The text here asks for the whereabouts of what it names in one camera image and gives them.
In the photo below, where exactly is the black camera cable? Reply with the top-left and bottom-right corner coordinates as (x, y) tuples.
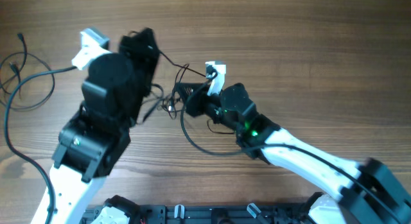
(179, 73), (402, 224)
(3, 65), (78, 224)

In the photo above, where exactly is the right black camera cable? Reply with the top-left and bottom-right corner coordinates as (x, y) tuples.
(179, 73), (402, 224)

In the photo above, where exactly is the left black camera cable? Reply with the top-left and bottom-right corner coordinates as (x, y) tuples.
(3, 65), (78, 224)

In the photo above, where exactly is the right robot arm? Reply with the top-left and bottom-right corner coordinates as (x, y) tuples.
(175, 83), (410, 223)

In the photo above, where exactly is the black cable bundle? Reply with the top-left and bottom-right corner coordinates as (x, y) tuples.
(128, 30), (209, 124)

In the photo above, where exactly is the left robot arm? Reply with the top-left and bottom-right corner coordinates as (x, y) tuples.
(32, 28), (160, 223)

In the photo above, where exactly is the separated thin black cable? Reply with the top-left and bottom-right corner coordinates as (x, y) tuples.
(0, 32), (56, 112)

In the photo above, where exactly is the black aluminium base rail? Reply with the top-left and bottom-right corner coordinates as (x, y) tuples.
(83, 203), (322, 224)

